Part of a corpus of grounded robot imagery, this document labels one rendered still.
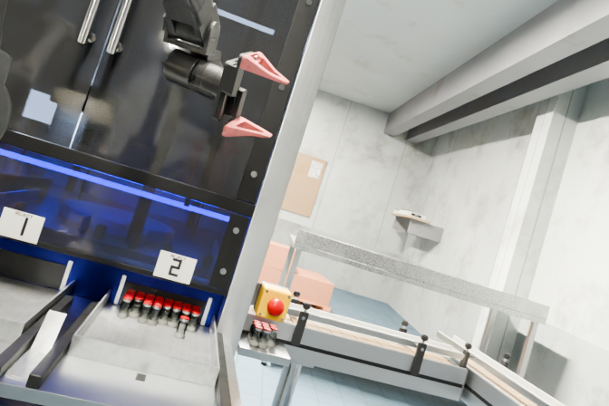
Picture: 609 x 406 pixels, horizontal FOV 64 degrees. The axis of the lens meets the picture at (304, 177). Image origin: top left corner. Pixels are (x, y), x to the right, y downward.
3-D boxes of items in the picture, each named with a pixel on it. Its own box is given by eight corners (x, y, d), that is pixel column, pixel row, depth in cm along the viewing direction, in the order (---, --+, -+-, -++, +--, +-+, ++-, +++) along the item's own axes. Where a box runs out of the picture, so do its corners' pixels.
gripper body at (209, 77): (236, 114, 86) (199, 99, 87) (251, 60, 82) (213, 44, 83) (219, 123, 80) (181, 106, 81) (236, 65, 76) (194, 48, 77)
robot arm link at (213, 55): (166, 6, 79) (213, 21, 78) (198, 14, 90) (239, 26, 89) (151, 77, 82) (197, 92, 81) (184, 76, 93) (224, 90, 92)
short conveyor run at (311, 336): (229, 347, 124) (248, 288, 125) (227, 328, 139) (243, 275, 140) (462, 403, 137) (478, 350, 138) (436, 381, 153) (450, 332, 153)
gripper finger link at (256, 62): (285, 106, 83) (237, 85, 84) (298, 67, 80) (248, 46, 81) (272, 115, 77) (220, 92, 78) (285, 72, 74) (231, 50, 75)
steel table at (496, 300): (513, 439, 376) (550, 306, 382) (256, 364, 363) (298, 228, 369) (471, 397, 453) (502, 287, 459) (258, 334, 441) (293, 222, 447)
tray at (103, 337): (105, 303, 116) (110, 288, 116) (210, 328, 121) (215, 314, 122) (66, 354, 83) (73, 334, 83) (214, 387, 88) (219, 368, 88)
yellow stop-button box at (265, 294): (252, 308, 122) (261, 280, 123) (279, 314, 124) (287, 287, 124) (256, 316, 115) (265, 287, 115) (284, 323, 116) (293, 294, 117)
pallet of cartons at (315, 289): (227, 292, 575) (246, 236, 579) (234, 278, 669) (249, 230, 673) (330, 322, 582) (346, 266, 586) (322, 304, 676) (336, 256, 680)
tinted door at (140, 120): (71, 148, 108) (153, -94, 112) (254, 204, 117) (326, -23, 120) (70, 148, 108) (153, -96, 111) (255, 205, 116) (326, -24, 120)
